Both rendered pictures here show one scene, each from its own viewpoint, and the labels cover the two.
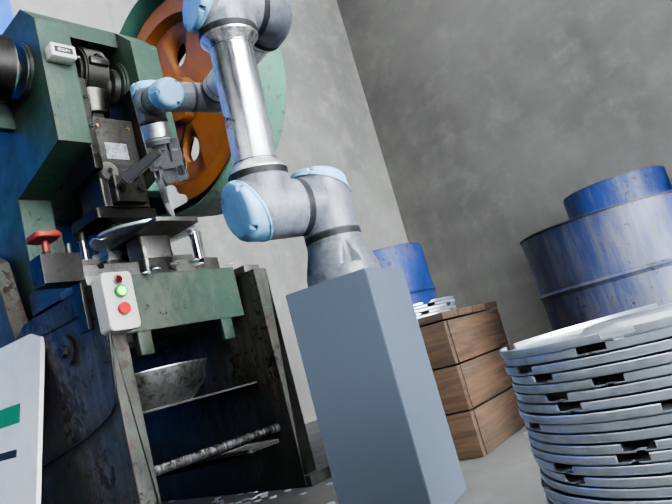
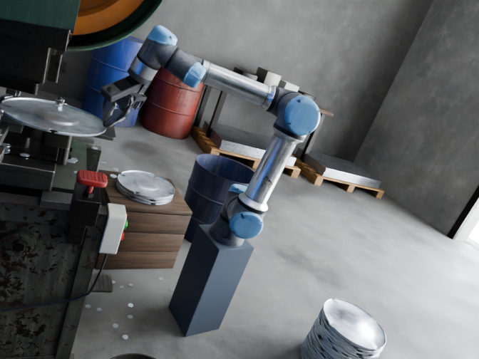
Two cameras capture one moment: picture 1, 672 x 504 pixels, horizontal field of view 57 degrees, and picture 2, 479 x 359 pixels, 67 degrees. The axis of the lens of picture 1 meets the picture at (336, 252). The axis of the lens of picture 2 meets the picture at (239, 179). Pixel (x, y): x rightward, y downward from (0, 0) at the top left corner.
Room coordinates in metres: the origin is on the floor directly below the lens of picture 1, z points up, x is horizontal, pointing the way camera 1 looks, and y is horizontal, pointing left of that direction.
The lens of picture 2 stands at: (0.77, 1.26, 1.15)
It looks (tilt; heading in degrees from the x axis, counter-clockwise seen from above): 19 degrees down; 291
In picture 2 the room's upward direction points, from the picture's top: 21 degrees clockwise
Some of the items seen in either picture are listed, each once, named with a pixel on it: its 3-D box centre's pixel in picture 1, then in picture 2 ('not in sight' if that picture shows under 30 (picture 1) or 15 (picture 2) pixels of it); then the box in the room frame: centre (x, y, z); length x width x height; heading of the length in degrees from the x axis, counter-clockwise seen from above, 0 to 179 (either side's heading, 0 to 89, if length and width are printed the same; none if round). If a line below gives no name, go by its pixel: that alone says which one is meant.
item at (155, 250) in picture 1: (157, 253); (69, 139); (1.65, 0.48, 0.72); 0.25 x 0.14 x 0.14; 50
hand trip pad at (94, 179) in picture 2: (45, 249); (89, 189); (1.36, 0.64, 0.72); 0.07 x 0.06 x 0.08; 50
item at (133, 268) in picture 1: (129, 285); (2, 139); (1.77, 0.61, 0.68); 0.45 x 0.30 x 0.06; 140
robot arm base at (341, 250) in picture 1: (339, 257); (230, 226); (1.22, 0.00, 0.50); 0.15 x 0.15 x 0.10
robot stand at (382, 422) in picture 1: (376, 392); (209, 278); (1.22, 0.00, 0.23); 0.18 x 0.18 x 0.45; 63
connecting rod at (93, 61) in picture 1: (90, 101); not in sight; (1.76, 0.61, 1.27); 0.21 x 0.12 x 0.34; 50
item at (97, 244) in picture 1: (143, 236); (56, 116); (1.68, 0.51, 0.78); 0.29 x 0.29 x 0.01
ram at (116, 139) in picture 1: (111, 165); (38, 20); (1.74, 0.58, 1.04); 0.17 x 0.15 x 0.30; 50
